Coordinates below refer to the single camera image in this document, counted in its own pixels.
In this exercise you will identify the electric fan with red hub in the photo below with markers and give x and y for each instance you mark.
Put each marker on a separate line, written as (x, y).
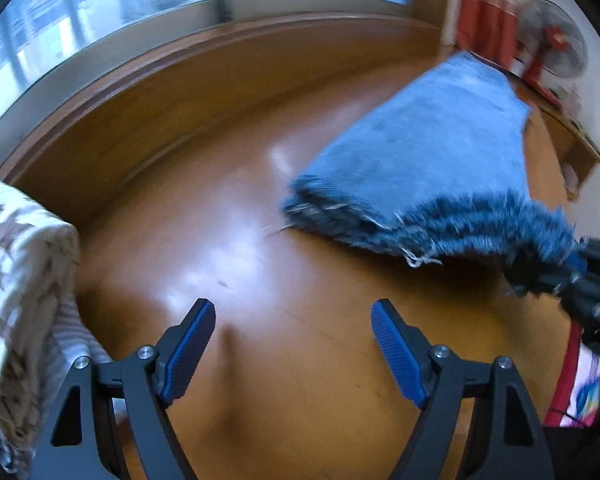
(555, 40)

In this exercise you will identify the grey striped cloth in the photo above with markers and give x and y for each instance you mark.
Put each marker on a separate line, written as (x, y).
(75, 335)

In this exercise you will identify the white star-printed cloth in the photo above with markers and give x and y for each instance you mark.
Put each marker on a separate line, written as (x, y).
(20, 260)

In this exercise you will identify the person's dark clothing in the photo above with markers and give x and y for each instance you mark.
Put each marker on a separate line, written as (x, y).
(580, 452)

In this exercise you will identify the wooden side table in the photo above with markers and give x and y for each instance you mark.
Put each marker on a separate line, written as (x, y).
(575, 145)

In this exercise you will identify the blue denim jeans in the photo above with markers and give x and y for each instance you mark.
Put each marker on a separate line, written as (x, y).
(430, 160)

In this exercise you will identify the wooden window sill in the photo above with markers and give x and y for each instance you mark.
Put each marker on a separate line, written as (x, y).
(180, 60)

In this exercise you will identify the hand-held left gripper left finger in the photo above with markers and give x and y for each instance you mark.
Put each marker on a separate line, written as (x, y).
(190, 355)

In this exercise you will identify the red and white curtain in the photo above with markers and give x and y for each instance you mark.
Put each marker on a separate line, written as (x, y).
(480, 20)

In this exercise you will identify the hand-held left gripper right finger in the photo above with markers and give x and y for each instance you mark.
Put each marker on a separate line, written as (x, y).
(395, 355)

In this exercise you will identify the pink printed cloth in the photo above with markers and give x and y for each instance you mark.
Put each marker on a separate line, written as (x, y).
(562, 385)

